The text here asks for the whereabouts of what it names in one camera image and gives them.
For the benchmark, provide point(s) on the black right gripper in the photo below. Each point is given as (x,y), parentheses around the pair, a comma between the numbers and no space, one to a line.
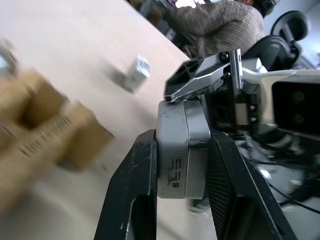
(236,100)

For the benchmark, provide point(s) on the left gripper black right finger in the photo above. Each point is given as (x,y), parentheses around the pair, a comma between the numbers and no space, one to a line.
(232,180)

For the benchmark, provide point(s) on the brown cardboard divider tray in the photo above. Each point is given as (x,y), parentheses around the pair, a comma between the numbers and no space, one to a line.
(37,120)

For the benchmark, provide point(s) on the grey box camera with label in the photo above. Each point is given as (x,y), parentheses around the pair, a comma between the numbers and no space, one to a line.
(175,150)

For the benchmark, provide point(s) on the person in checked shirt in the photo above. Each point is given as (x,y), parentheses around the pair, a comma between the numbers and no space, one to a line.
(220,22)

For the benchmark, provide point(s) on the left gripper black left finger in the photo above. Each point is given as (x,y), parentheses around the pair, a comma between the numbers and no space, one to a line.
(130,180)

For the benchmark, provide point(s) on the black office chair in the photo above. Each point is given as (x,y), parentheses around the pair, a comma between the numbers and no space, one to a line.
(287,32)

